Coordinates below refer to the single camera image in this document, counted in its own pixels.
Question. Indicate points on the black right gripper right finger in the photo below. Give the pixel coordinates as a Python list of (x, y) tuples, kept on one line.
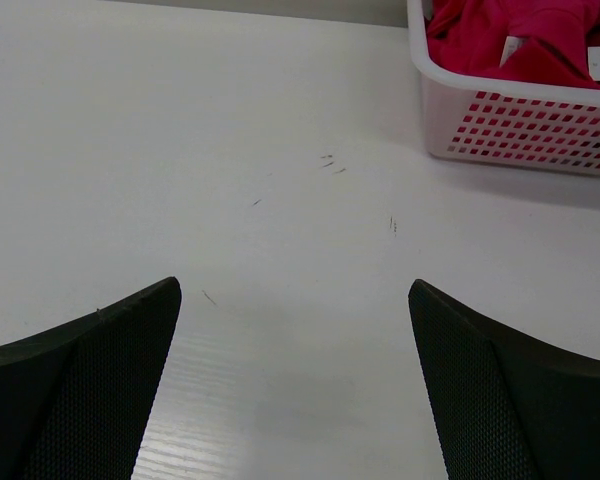
[(505, 405)]

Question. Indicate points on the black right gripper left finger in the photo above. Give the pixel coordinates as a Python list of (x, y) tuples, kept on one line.
[(75, 400)]

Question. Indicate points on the white plastic laundry basket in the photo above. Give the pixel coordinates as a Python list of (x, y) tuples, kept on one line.
[(503, 122)]

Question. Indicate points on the dark red t shirt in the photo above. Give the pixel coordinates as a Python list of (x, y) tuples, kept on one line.
[(542, 42)]

